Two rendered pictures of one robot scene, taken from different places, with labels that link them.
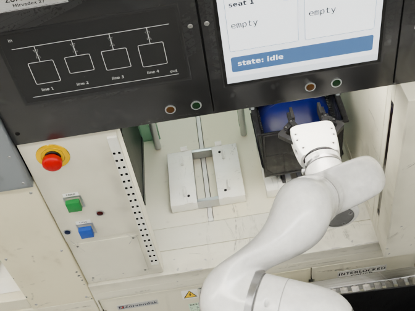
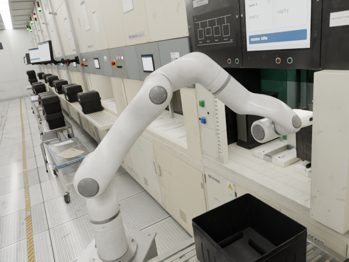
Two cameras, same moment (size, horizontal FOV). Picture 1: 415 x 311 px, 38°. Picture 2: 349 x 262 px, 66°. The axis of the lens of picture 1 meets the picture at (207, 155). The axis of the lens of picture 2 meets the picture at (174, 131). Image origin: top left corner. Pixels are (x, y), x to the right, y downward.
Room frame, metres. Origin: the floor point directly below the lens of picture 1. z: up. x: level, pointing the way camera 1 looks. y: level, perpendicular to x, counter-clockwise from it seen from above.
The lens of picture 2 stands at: (0.01, -0.89, 1.55)
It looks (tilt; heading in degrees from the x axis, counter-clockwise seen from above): 18 degrees down; 61
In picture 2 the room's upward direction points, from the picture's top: 8 degrees counter-clockwise
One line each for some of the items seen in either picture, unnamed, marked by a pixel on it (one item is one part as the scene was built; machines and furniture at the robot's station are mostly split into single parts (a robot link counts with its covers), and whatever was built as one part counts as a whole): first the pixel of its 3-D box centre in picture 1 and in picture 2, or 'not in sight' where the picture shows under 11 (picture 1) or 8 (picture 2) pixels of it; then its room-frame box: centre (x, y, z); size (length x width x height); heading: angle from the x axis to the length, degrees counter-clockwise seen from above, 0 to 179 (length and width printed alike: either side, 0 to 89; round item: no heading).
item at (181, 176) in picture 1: (204, 175); (280, 152); (1.17, 0.02, 0.89); 0.22 x 0.21 x 0.04; 178
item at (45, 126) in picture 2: not in sight; (58, 134); (0.49, 4.20, 0.24); 0.94 x 0.53 x 0.48; 87
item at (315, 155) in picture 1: (321, 165); not in sight; (0.86, -0.24, 1.20); 0.09 x 0.03 x 0.08; 88
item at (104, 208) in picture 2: not in sight; (99, 183); (0.19, 0.09, 1.07); 0.19 x 0.12 x 0.24; 63
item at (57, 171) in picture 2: not in sight; (74, 164); (0.41, 2.52, 0.24); 0.97 x 0.52 x 0.48; 90
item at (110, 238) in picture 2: not in sight; (109, 233); (0.18, 0.06, 0.85); 0.19 x 0.19 x 0.18
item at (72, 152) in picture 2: not in sight; (70, 153); (0.38, 2.34, 0.47); 0.31 x 0.23 x 0.02; 109
